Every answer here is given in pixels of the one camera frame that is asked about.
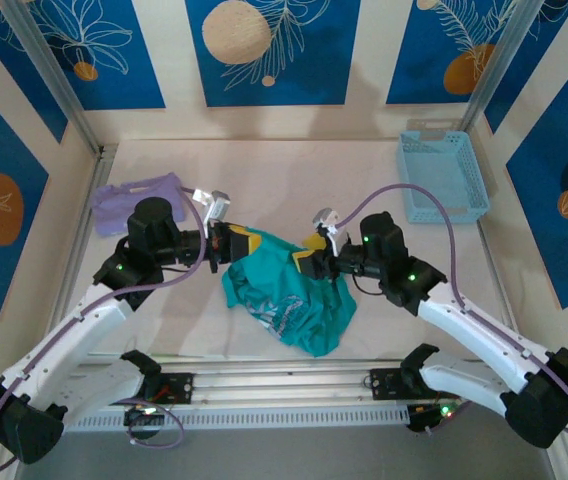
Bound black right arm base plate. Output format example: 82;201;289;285
369;367;415;401

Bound teal t-shirt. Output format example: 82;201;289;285
221;227;359;359

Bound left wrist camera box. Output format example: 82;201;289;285
202;188;233;236

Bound aluminium frame post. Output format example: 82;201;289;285
1;0;108;156
458;0;548;134

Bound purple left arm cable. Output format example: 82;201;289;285
0;184;205;475

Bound aluminium rail beam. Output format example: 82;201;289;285
61;357;510;414

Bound folded purple t-shirt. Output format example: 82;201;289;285
91;172;188;237

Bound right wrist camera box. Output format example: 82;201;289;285
312;208;351;256

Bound white slotted cable duct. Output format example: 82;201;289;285
63;404;410;434

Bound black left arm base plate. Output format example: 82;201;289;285
136;372;195;406

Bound light blue perforated plastic basket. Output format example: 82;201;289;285
396;130;491;225

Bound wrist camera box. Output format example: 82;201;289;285
202;188;233;236
312;208;351;256

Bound aluminium side rail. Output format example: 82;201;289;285
476;219;529;361
38;143;119;359

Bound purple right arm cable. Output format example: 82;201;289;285
336;183;568;446

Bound small black controller box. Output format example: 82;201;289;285
123;405;163;441
406;403;458;434

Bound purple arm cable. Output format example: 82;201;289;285
336;183;568;446
0;184;205;475

